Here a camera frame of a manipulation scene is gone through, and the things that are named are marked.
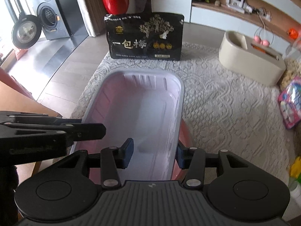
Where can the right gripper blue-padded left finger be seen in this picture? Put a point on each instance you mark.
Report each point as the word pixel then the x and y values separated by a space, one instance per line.
pixel 112 159

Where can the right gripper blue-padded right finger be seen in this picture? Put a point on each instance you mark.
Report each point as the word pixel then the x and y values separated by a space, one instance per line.
pixel 193 160

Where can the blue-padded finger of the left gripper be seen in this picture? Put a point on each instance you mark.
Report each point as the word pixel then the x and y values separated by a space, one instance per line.
pixel 34 118
pixel 47 137

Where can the white lace tablecloth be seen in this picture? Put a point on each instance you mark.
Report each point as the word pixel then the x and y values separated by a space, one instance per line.
pixel 221 109

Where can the grey washing machine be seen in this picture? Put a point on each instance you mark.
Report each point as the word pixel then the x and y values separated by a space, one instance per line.
pixel 47 19

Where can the yellow toy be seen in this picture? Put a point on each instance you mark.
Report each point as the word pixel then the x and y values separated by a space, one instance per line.
pixel 295 169

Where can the pink marshmallow bag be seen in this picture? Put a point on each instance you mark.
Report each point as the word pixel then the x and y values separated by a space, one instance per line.
pixel 289 103

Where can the cream tissue box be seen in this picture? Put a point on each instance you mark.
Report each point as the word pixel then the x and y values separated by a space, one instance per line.
pixel 241 54

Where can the black plum snack bag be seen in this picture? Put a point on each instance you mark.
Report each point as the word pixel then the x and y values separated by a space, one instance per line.
pixel 155 35

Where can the clear glass snack jar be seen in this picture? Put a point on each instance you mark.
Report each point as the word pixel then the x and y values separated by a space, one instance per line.
pixel 292 62

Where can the pink round earmuffs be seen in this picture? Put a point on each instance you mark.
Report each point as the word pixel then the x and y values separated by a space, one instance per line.
pixel 263 37

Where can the white charging stand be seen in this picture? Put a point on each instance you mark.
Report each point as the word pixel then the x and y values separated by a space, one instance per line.
pixel 240 6

